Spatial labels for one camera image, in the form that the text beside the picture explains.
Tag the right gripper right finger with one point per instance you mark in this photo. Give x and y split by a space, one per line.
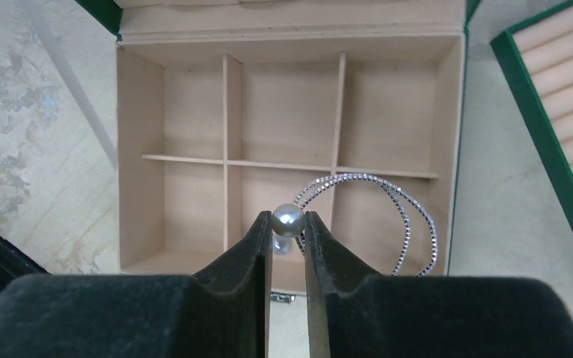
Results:
355 311

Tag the green ring tray insert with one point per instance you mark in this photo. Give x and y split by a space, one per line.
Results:
536 57

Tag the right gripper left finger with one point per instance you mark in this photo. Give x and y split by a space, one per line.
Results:
220 311

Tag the green jewelry box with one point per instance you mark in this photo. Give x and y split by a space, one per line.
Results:
229 108

